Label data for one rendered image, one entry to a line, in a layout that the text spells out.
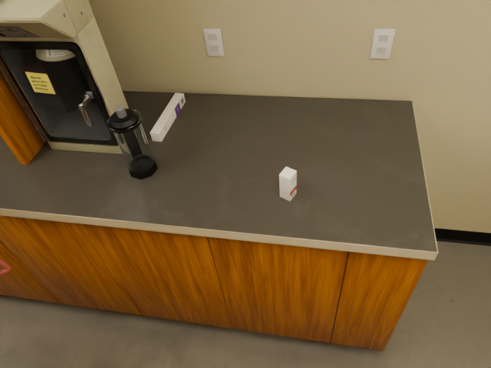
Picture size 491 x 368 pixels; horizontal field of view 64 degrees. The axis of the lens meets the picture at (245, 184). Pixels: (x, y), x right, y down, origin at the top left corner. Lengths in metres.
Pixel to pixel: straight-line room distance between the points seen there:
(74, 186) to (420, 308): 1.68
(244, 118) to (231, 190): 0.38
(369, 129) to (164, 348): 1.39
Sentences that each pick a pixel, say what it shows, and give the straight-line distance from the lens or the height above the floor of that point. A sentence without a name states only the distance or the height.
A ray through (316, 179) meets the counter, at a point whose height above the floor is 0.94.
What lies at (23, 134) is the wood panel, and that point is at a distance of 1.66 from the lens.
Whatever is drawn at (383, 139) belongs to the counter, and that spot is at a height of 0.94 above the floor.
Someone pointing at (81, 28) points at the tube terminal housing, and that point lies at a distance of 1.30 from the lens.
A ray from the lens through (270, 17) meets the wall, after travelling 1.54.
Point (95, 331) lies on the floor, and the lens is 2.26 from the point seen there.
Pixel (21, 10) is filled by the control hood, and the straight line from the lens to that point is 1.24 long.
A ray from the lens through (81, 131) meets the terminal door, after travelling 1.52.
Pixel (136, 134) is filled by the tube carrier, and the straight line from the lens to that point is 1.29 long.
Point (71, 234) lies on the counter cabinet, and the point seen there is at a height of 0.78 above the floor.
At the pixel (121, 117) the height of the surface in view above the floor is 1.18.
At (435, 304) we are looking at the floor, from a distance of 2.23.
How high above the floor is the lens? 1.90
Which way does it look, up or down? 47 degrees down
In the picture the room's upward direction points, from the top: 7 degrees counter-clockwise
